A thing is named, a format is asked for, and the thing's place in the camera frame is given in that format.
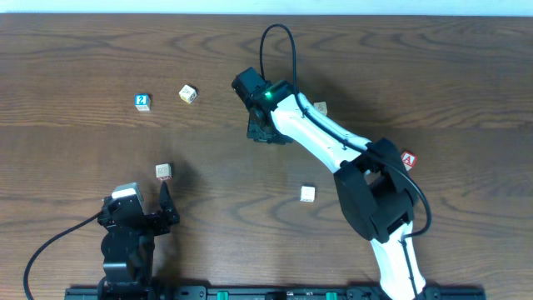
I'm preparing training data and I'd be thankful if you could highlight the blue number 2 block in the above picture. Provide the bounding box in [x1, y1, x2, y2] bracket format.
[134, 94, 151, 112]

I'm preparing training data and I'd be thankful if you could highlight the red letter A block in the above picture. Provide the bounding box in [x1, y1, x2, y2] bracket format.
[401, 151, 417, 171]

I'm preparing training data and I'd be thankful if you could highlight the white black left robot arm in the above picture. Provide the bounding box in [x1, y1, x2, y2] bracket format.
[97, 182, 180, 299]

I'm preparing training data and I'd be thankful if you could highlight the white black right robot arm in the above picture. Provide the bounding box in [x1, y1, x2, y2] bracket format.
[232, 79, 430, 299]

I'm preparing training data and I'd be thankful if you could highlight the red letter E block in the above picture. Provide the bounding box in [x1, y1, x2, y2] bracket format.
[155, 163, 172, 181]

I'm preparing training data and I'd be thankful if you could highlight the plain wooden picture block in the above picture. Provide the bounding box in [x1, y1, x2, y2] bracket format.
[314, 102, 328, 116]

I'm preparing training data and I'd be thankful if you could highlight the yellow edged wooden block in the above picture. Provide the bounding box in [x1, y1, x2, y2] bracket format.
[179, 85, 197, 104]

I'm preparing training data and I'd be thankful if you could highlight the plain white wooden block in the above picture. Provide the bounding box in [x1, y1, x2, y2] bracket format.
[300, 186, 316, 203]

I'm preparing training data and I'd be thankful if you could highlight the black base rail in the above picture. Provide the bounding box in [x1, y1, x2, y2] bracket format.
[64, 284, 487, 300]

